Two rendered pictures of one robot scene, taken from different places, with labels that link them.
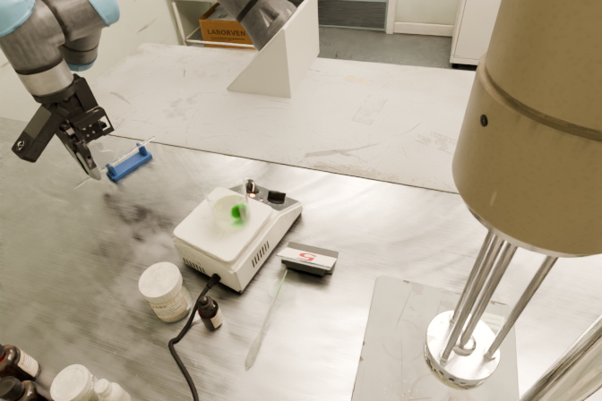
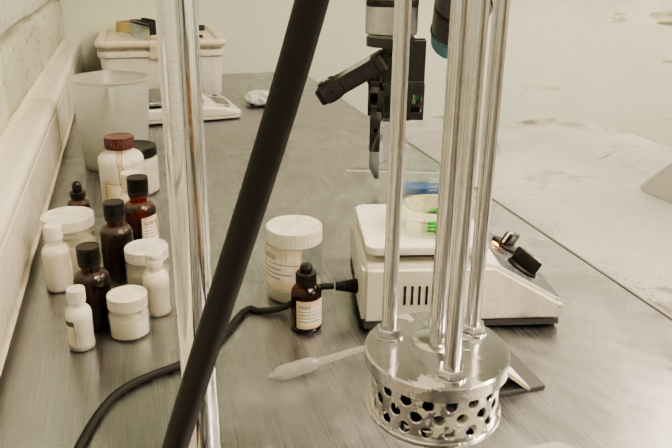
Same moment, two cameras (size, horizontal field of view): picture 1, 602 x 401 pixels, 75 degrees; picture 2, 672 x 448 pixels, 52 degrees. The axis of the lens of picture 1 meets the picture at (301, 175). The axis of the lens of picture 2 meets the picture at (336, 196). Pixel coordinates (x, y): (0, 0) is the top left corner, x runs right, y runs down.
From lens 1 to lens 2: 0.40 m
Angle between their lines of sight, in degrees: 49
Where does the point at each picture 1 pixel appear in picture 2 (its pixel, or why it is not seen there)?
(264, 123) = (646, 234)
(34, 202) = (309, 173)
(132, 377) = not seen: hidden behind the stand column
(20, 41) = not seen: outside the picture
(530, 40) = not seen: outside the picture
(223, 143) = (554, 223)
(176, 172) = not seen: hidden behind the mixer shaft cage
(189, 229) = (374, 211)
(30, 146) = (329, 83)
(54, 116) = (369, 64)
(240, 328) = (318, 350)
